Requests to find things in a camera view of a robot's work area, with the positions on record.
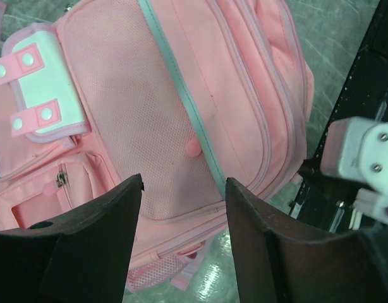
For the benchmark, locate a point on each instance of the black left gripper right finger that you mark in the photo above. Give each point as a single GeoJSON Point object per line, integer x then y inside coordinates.
{"type": "Point", "coordinates": [280, 259]}

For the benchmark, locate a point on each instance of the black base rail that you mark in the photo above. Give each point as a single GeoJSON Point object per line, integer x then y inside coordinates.
{"type": "Point", "coordinates": [345, 183]}

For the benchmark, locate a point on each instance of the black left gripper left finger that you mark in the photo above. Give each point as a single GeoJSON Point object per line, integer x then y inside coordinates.
{"type": "Point", "coordinates": [82, 255]}

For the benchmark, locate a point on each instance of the pink student backpack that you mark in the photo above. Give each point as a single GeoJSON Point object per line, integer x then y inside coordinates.
{"type": "Point", "coordinates": [185, 93]}

